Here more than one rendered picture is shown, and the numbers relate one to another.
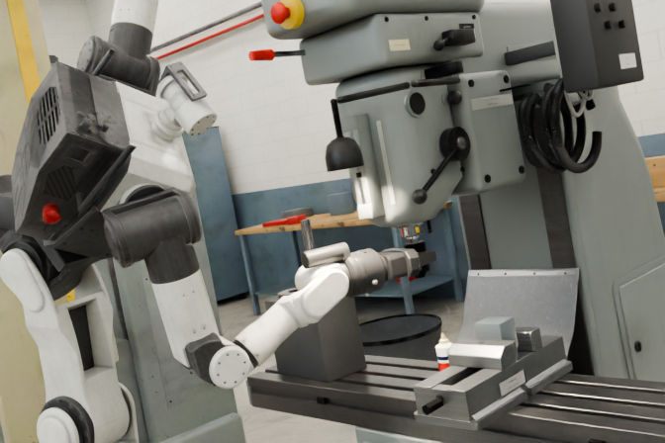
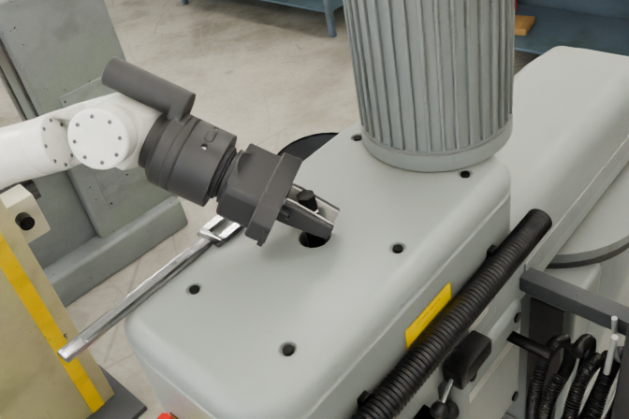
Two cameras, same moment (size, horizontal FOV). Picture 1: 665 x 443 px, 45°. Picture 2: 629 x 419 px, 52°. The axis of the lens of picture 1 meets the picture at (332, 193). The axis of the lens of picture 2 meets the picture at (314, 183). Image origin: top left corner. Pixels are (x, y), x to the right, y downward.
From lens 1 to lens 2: 144 cm
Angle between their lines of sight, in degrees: 33
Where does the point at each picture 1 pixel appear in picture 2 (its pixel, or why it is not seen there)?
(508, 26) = not seen: hidden behind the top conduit
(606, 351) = not seen: outside the picture
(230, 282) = not seen: outside the picture
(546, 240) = (522, 401)
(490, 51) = (503, 296)
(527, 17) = (560, 192)
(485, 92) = (489, 363)
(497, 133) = (494, 392)
